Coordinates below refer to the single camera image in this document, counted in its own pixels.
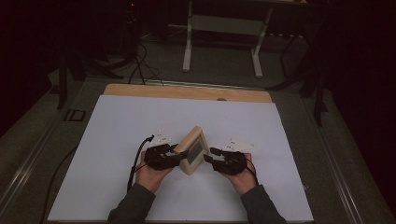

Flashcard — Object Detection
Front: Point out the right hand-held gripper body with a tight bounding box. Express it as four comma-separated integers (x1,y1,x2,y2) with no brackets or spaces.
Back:
214,138,257,176

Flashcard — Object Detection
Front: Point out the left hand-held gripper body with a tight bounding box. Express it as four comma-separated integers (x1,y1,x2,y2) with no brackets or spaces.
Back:
143,130,181,172

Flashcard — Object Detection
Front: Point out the small wooden box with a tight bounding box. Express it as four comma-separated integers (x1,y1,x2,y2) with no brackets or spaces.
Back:
173,125,211,176

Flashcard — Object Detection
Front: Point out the person's left hand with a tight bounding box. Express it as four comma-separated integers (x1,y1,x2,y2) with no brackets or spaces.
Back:
134,150,176,194

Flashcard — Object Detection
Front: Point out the person's right hand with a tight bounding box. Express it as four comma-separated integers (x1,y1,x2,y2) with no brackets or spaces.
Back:
223,152,259,196

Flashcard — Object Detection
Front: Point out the white table cover sheet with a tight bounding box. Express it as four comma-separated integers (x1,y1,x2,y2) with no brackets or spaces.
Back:
47,94,314,222

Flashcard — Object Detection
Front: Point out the grey metal floor strip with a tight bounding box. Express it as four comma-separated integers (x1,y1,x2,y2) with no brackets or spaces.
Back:
136,78,273,91

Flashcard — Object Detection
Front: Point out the black floor socket box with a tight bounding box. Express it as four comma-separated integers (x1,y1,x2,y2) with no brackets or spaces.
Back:
64,108,87,123

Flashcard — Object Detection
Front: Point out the black metal stand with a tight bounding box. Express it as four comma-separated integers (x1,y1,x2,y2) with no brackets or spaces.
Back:
312,69,329,128

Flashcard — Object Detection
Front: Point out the dark equipment with red light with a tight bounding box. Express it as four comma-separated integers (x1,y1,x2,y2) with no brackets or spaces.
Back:
118,0,143,64

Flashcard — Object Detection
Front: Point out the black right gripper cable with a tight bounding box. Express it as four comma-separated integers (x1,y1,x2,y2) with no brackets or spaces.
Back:
246,158,260,187

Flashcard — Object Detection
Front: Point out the bundle of black cables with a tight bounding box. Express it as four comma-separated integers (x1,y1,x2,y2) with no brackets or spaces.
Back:
127,40,165,86

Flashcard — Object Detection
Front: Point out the grey metal floor rail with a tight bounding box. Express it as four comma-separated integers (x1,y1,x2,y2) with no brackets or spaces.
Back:
303,96,365,224
0,119,64,216

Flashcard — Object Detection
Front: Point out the black floor cable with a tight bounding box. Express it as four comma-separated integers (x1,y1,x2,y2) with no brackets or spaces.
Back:
40,144,80,224

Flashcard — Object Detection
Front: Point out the white metal desk frame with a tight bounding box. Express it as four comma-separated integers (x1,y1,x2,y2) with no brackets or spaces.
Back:
181,0,275,78

